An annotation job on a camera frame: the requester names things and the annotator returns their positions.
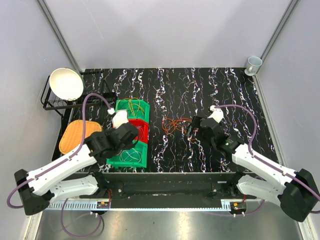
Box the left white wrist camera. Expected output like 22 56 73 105
107 108 129 129

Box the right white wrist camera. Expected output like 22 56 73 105
207 105 224 124

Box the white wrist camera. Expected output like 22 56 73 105
207 105 224 124
107 108 129 129

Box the red plastic bin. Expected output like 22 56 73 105
128 118 149 144

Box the orange woven basket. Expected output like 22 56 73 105
58 119 103 155

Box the white bowl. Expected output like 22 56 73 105
49 68 84 101

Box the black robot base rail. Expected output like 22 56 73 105
95 172 244 211

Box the brown cable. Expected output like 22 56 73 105
117 99 146 117

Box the white mug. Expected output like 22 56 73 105
244 56 263 76

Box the far green plastic bin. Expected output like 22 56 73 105
115 97 150 123

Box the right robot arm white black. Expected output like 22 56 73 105
186 116 320 222

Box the white cable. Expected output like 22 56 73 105
119 148 143 163

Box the near green plastic bin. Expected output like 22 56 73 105
106 141 148 168

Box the black wire dish rack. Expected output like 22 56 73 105
40 69 118 161

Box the green plastic bin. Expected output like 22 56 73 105
106 141 148 168
115 97 150 123

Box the pink cable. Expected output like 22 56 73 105
134 123 146 141

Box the yellow cable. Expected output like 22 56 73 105
121 98 147 118

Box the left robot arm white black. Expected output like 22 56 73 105
14 122 139 216

